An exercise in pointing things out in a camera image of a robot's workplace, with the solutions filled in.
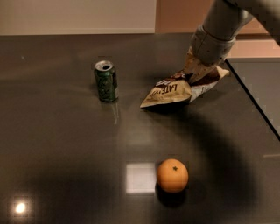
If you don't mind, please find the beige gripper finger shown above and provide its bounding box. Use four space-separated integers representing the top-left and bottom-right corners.
184 47 222 84

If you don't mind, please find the brown chip bag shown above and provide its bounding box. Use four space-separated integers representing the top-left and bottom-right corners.
140 66 229 109

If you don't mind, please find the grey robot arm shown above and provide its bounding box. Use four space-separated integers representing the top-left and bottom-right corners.
184 0 280 83

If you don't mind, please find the green soda can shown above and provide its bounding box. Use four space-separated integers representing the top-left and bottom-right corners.
94 60 118 102

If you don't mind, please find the orange fruit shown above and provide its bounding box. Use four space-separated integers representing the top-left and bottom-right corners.
157 158 189 193

